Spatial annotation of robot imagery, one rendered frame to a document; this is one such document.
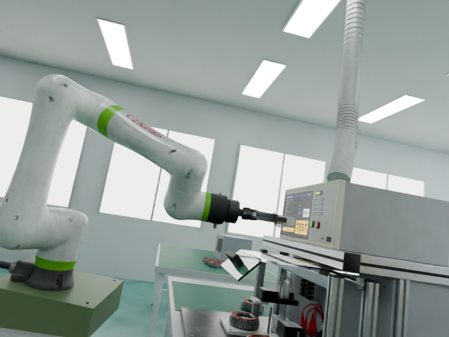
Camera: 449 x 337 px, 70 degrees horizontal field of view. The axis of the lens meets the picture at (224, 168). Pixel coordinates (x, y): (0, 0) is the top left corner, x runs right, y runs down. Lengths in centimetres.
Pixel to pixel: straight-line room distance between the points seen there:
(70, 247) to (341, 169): 179
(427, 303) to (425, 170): 684
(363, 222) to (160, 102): 527
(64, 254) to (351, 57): 254
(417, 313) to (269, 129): 542
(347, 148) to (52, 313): 207
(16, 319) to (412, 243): 119
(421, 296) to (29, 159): 113
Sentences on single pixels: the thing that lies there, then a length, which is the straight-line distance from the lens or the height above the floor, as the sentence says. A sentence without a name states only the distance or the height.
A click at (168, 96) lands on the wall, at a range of 608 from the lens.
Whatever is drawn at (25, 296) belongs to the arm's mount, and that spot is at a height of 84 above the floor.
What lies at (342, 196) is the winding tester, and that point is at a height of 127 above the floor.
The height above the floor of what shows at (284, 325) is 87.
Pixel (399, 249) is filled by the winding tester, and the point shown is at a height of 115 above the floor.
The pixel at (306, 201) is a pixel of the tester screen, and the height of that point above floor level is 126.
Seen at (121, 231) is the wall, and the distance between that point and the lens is 575.
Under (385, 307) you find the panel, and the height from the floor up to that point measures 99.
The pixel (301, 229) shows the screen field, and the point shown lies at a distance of 121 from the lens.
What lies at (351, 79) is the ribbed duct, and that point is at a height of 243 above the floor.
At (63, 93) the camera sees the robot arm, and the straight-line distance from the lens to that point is 107.
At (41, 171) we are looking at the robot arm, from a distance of 106.
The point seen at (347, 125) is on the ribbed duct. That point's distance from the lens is 265.
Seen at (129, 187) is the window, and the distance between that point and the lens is 575.
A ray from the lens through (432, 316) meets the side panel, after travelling 108.
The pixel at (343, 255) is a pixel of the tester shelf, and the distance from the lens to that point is 90.
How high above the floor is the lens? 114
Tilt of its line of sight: 10 degrees up
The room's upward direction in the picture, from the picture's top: 9 degrees clockwise
